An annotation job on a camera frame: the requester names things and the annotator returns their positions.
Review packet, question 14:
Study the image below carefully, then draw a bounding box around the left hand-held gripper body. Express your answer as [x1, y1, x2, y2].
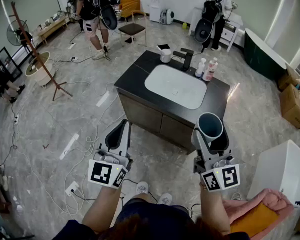
[87, 143, 133, 190]

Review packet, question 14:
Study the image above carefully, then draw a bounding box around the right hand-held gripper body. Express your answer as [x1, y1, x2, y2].
[193, 152, 240, 192]

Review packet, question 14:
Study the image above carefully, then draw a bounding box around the grey blue cup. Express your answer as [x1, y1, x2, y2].
[197, 112, 224, 144]

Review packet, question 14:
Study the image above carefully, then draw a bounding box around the pink bottle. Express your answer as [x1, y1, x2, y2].
[202, 57, 218, 82]

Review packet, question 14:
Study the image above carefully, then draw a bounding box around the white pump bottle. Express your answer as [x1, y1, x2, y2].
[195, 57, 206, 78]

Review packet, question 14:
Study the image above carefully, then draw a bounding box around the white mug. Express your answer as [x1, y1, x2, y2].
[160, 48, 172, 64]

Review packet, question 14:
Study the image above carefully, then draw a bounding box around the person's right forearm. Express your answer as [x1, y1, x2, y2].
[199, 182, 231, 236]

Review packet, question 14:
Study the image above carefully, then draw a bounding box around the person's left forearm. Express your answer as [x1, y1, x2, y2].
[82, 182, 123, 234]

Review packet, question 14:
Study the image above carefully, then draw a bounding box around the pink blanket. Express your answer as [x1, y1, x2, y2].
[222, 188, 294, 240]

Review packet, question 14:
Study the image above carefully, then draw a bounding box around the person's white left shoe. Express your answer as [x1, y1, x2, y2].
[136, 181, 149, 195]

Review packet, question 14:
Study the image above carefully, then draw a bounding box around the person's white shoe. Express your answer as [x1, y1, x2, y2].
[157, 192, 173, 206]
[136, 181, 149, 195]

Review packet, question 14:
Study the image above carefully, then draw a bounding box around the orange cushion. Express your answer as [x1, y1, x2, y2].
[229, 203, 280, 239]

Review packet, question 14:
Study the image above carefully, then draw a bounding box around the person's white right shoe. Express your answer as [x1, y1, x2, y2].
[157, 192, 173, 206]

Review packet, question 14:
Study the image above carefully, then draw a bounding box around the white square cabinet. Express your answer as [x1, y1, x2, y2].
[246, 139, 300, 210]

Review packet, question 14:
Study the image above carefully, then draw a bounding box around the black-topped wooden vanity cabinet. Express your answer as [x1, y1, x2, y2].
[114, 49, 231, 155]

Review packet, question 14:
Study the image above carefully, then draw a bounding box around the person's dark navy shirt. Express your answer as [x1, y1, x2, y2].
[52, 197, 250, 240]

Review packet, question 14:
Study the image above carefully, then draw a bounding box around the white sink basin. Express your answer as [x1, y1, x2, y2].
[144, 63, 207, 110]

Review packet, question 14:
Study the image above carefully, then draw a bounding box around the cardboard box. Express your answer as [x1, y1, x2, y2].
[279, 83, 300, 129]
[277, 63, 300, 92]

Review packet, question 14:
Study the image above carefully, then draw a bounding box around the black faucet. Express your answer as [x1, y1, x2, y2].
[172, 47, 194, 72]

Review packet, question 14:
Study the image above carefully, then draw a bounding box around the dark green bathtub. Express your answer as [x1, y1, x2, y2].
[243, 27, 287, 81]

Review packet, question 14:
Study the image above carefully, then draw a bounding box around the round white side table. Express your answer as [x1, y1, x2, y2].
[25, 51, 56, 87]

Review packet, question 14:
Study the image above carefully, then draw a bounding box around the wooden chair dark seat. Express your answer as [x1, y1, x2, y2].
[118, 10, 148, 47]

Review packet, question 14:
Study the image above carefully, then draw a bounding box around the wooden coat rack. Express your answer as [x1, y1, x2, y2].
[10, 0, 74, 102]

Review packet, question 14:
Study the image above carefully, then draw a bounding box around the white dressing table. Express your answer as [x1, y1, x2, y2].
[188, 6, 243, 53]

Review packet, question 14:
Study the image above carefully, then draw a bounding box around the low wooden bench table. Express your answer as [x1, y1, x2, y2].
[37, 13, 69, 46]

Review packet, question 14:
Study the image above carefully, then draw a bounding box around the white round-window carrier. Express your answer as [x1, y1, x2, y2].
[159, 8, 175, 26]

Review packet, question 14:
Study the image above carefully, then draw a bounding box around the white water dispenser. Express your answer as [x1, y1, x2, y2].
[149, 0, 165, 23]

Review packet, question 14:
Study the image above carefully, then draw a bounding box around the yellow armchair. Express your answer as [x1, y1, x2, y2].
[118, 0, 142, 19]

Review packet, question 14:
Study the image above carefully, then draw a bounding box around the black standing fan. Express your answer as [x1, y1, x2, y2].
[6, 19, 34, 57]

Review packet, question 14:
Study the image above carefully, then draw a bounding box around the long white floor cable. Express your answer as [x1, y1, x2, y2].
[22, 80, 120, 215]

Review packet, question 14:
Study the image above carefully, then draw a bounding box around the black floor cable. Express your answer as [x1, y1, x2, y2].
[0, 101, 22, 170]

